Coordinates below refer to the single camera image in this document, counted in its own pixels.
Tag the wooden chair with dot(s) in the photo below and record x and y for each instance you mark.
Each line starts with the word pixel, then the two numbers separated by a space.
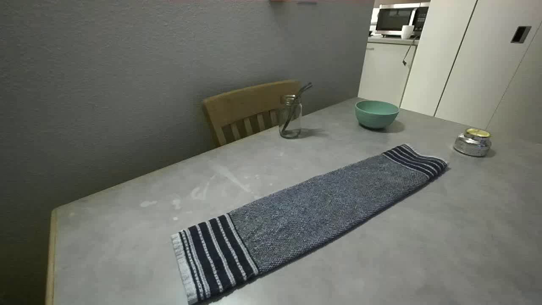
pixel 241 106

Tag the grey towel with dark stripes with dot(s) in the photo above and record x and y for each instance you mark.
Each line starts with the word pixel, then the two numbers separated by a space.
pixel 305 216

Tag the teal bowl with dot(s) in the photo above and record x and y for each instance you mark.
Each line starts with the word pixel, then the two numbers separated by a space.
pixel 376 112

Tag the metal straw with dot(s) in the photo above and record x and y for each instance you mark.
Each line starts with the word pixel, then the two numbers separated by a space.
pixel 301 91

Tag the tall white cabinet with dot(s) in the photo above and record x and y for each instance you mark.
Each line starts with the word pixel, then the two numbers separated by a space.
pixel 474 63

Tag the clear glass jar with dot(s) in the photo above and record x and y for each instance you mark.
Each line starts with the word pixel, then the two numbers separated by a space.
pixel 290 120

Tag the white cup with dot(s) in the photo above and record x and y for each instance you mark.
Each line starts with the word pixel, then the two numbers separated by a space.
pixel 407 31

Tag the silver candle jar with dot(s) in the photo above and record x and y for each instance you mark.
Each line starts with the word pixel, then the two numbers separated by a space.
pixel 472 143

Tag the microwave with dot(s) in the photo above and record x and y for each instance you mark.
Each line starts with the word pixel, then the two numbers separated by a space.
pixel 396 19

